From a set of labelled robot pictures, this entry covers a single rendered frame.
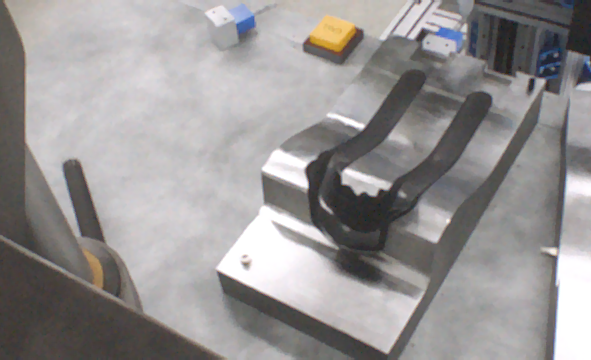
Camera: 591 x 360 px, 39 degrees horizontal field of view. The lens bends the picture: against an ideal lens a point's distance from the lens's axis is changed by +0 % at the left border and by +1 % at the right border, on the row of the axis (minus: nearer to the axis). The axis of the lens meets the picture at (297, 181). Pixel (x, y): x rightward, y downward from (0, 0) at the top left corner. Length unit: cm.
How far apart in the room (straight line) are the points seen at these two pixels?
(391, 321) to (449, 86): 40
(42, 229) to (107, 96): 97
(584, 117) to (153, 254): 67
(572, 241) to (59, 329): 90
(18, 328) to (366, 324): 79
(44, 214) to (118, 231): 75
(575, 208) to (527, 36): 81
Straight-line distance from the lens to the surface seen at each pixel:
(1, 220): 34
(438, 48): 139
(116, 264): 61
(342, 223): 112
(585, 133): 128
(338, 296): 107
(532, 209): 124
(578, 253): 111
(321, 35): 145
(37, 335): 28
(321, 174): 113
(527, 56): 194
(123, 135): 140
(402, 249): 106
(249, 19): 151
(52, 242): 54
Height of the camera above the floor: 177
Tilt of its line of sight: 50 degrees down
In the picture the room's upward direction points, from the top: 9 degrees counter-clockwise
